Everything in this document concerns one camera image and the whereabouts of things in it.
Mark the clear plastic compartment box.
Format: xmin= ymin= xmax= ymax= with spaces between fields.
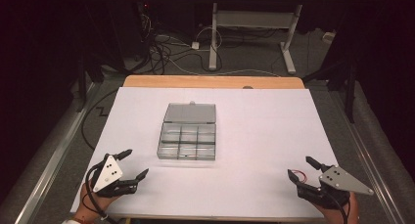
xmin=157 ymin=100 xmax=217 ymax=161

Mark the white floor box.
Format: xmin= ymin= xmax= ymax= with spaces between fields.
xmin=321 ymin=31 xmax=337 ymax=45

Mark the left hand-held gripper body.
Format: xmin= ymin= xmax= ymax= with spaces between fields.
xmin=89 ymin=154 xmax=140 ymax=199

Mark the white paper sheet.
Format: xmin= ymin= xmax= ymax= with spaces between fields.
xmin=69 ymin=86 xmax=341 ymax=220

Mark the black floor cable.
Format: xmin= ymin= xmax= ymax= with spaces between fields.
xmin=80 ymin=88 xmax=119 ymax=152

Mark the person's right hand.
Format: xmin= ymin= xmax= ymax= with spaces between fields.
xmin=317 ymin=192 xmax=360 ymax=224

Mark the person's left hand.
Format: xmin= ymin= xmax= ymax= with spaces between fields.
xmin=75 ymin=180 xmax=121 ymax=221

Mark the tangle of floor cables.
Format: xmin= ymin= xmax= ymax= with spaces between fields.
xmin=133 ymin=8 xmax=282 ymax=77

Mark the thin red wire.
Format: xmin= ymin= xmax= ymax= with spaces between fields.
xmin=291 ymin=169 xmax=308 ymax=184

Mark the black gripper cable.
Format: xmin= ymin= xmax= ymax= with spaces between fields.
xmin=326 ymin=193 xmax=349 ymax=224
xmin=83 ymin=160 xmax=120 ymax=224

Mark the black metal stand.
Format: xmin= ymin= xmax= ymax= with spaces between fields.
xmin=301 ymin=59 xmax=358 ymax=124
xmin=75 ymin=51 xmax=126 ymax=113

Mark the metal floor rail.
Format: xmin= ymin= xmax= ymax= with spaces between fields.
xmin=327 ymin=88 xmax=407 ymax=224
xmin=14 ymin=81 xmax=101 ymax=224

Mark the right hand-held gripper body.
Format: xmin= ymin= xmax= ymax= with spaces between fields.
xmin=296 ymin=164 xmax=375 ymax=209

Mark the white desk frame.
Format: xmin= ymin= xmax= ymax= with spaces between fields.
xmin=196 ymin=0 xmax=347 ymax=75

